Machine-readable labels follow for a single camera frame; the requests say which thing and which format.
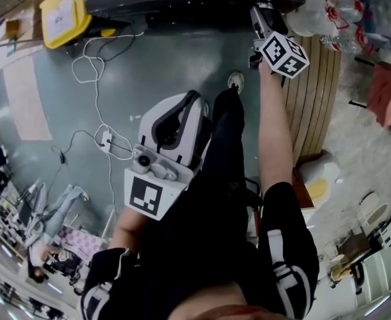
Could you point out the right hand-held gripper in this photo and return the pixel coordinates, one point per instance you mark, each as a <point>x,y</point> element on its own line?
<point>281,53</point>

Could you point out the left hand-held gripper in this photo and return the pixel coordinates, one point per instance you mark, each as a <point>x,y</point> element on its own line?
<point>148,192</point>

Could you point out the person's right forearm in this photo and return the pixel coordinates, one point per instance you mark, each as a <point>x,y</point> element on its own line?
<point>275,128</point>

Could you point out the person's left forearm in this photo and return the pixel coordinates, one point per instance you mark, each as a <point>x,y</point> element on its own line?
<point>132,225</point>

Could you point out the white plastic bags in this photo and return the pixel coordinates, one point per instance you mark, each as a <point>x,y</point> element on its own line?
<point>306,17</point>

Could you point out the person's black trousers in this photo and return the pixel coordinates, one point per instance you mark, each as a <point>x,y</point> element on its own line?
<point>226,138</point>

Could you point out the person's white shoe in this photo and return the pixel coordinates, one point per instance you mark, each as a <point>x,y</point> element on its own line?
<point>236,82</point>

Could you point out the clear red-capped water bottle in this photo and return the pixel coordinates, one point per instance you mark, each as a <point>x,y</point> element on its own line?
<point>348,40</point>
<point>343,10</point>

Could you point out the white power strip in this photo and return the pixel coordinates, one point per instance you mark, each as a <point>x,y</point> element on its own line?
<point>104,141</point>

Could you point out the wooden slatted board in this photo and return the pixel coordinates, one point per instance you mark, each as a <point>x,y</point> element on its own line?
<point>311,95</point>

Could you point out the small yellow object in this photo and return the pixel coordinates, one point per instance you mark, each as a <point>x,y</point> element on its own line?
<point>108,32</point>

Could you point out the person's black white-striped top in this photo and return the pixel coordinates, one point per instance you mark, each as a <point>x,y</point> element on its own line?
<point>198,252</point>

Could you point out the light blue jeans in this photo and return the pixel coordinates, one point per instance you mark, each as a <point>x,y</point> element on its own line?
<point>65,208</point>

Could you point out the white and yellow bag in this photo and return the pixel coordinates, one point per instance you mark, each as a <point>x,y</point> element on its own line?
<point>320,182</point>

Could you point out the pink checked cloth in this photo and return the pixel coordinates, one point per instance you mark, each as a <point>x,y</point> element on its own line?
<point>82,242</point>

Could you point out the pink floor mat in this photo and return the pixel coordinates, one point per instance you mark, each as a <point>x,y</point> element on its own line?
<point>28,102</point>

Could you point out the grey shaggy rug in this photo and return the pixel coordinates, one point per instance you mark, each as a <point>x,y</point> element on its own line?
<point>358,152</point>

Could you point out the yellow lidded storage bin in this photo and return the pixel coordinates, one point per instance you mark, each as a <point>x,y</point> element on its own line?
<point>65,15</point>

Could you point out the brown cardboard box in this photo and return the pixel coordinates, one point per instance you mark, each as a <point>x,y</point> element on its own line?
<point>15,28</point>

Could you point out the white round chair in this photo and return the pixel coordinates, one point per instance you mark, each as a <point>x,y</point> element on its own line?
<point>375,210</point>

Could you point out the white cabinet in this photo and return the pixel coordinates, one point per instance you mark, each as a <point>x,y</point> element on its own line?
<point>385,275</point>

